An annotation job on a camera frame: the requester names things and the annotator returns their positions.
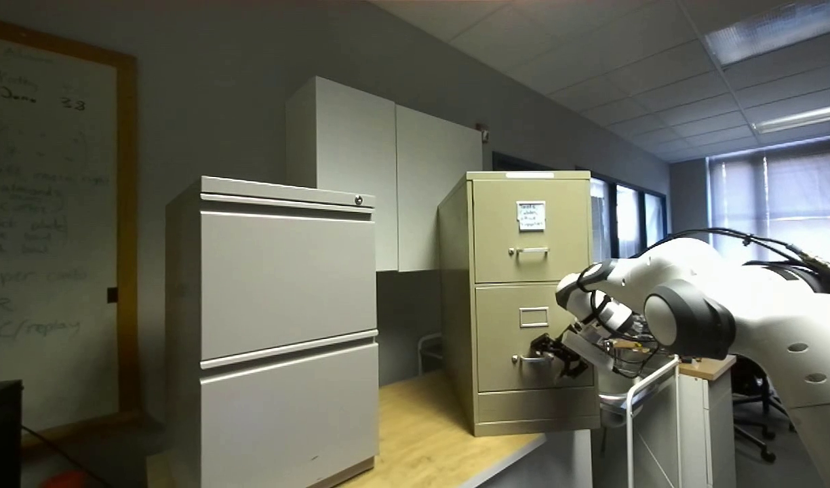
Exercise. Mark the white paper label card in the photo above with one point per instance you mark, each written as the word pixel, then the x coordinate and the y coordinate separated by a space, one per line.
pixel 529 214

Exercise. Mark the wood framed whiteboard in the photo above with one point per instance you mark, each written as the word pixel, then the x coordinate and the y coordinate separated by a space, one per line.
pixel 44 226

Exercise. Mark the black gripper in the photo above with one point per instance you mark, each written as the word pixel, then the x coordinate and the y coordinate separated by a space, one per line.
pixel 578 354

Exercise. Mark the beige drawer with label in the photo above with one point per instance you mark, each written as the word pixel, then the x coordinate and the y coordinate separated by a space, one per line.
pixel 566 253

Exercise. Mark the large ceiling light panel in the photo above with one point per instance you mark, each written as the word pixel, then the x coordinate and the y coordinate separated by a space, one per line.
pixel 776 30

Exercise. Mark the light grey lateral filing cabinet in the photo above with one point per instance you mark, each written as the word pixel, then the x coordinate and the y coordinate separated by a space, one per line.
pixel 281 287

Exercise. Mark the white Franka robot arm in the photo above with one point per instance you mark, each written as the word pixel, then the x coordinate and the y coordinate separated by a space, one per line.
pixel 776 316

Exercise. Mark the white wall cabinet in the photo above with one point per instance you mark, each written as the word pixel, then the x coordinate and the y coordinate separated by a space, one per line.
pixel 361 164

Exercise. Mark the dark interior window panels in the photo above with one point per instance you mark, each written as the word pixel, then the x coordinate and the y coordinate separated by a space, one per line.
pixel 628 219

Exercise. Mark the beige metal filing cabinet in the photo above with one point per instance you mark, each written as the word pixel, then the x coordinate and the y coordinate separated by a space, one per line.
pixel 455 298

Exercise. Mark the window with blinds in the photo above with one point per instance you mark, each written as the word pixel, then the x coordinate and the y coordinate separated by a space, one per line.
pixel 776 199

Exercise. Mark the white pedestal cabinet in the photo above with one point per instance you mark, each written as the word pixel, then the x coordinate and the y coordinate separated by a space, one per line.
pixel 703 434

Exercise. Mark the beige drawer without label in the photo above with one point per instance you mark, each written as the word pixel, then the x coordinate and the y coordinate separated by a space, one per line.
pixel 499 325

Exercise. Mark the black office chair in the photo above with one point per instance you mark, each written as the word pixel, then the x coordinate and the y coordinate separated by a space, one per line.
pixel 757 424

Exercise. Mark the white metal rail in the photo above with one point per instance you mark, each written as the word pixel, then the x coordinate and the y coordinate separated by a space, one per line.
pixel 629 424

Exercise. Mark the narrow ceiling light strip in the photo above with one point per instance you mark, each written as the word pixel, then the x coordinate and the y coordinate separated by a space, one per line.
pixel 804 118

